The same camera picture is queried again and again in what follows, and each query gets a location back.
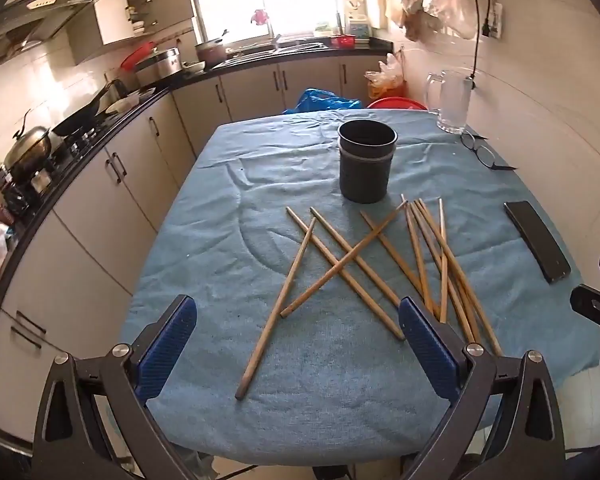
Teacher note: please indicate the wall power strip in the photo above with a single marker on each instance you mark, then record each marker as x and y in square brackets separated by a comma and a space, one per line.
[492, 20]

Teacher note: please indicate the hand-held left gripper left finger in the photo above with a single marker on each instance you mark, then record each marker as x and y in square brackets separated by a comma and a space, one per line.
[167, 350]

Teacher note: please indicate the blue plastic bag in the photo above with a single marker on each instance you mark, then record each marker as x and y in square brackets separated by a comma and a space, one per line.
[320, 100]

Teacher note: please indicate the hanging plastic bags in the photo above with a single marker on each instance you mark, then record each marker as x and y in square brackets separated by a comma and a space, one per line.
[440, 0]

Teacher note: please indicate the red plastic colander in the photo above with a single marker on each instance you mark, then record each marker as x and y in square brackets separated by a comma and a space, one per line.
[137, 55]

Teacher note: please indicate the orange and clear plastic bag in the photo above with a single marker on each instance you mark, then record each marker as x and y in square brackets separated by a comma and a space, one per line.
[387, 77]

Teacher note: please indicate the red plastic basin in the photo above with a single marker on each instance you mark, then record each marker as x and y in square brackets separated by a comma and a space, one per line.
[397, 103]

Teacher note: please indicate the black wok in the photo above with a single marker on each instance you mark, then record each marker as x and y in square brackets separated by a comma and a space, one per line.
[82, 117]

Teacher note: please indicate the black smartphone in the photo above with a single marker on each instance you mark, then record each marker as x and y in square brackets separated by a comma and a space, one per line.
[537, 240]

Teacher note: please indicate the steel rice cooker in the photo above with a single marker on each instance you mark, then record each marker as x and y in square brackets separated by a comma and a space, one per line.
[160, 65]

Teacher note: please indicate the bunch of wooden chopsticks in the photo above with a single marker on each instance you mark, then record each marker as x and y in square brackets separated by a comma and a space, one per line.
[443, 260]

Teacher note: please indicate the gas stove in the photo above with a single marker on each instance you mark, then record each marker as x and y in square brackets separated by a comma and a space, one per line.
[80, 142]

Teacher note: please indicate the steel pot with lid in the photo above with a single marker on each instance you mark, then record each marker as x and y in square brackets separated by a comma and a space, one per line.
[27, 147]

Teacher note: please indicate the pink flower ornament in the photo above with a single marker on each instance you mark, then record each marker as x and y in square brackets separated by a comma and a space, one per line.
[260, 16]

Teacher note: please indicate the black kitchen countertop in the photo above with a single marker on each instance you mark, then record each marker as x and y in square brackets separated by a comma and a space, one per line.
[130, 112]

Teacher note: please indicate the clear glass mug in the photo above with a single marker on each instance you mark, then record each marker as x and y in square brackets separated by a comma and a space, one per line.
[452, 102]

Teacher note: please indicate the black eyeglasses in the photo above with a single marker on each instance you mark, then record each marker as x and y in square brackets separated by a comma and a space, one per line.
[485, 154]

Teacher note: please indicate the row of beige base cabinets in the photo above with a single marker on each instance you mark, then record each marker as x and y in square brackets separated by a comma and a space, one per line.
[145, 170]

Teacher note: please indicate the white bowls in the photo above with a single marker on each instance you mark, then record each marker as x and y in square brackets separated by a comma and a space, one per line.
[122, 105]

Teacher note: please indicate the blue terry table cloth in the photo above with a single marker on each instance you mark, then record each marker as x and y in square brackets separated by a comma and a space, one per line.
[220, 240]

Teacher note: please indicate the steel kitchen sink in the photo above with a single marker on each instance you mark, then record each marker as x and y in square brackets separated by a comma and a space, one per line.
[275, 51]

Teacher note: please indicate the black utensil holder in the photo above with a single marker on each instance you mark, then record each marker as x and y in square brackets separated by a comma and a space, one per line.
[365, 170]

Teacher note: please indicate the brown clay pot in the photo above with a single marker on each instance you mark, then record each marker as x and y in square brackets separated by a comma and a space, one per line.
[211, 52]

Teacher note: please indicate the steel kettle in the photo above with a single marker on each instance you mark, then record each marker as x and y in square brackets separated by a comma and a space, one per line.
[120, 89]

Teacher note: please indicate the small red basket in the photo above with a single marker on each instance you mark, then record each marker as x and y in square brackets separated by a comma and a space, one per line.
[343, 41]

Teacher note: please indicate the range hood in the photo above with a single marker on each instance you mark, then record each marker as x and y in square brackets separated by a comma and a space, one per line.
[35, 15]

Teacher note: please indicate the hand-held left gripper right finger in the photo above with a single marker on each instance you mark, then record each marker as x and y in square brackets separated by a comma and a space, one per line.
[427, 350]

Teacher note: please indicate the kitchen faucet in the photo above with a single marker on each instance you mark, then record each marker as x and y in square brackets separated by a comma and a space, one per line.
[276, 42]

